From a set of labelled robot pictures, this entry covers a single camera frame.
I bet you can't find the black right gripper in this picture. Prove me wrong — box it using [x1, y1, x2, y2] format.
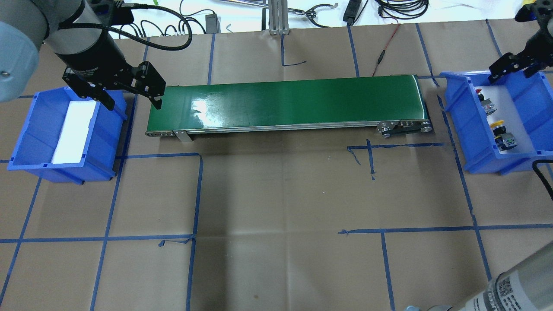
[488, 27, 553, 83]

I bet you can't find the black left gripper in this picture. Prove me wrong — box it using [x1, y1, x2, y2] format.
[62, 39, 166, 111]

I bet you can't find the red mushroom push button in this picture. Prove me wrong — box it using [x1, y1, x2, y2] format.
[475, 88, 497, 116]

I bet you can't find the yellow mushroom push button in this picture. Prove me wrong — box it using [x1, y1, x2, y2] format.
[490, 120, 519, 151]

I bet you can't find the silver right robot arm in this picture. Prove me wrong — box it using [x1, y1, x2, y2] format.
[435, 0, 552, 311]

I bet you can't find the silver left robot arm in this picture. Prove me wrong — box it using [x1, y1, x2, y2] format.
[0, 0, 166, 110]

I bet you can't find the blue right storage bin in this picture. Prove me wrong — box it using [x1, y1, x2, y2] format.
[441, 71, 553, 175]

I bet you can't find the blue storage bin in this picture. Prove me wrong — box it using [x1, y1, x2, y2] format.
[441, 71, 553, 175]
[7, 87, 127, 184]

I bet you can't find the white foam pad right bin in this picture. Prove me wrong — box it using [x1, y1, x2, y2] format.
[475, 86, 535, 154]

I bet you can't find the white foam pad bin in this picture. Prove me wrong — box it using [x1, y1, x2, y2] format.
[475, 86, 535, 154]
[50, 101, 96, 165]

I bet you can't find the white foam pad left bin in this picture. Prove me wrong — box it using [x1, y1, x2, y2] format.
[50, 101, 96, 165]

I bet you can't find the blue left storage bin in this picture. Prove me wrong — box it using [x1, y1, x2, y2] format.
[7, 87, 127, 184]

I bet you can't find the green conveyor belt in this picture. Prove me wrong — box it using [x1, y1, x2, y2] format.
[145, 75, 433, 141]

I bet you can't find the black braided cable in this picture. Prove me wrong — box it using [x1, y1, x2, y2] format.
[531, 160, 553, 197]

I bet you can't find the red black power wire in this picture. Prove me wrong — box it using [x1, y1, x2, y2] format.
[372, 24, 401, 77]

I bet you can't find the aluminium frame post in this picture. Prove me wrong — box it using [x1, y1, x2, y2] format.
[268, 0, 289, 35]

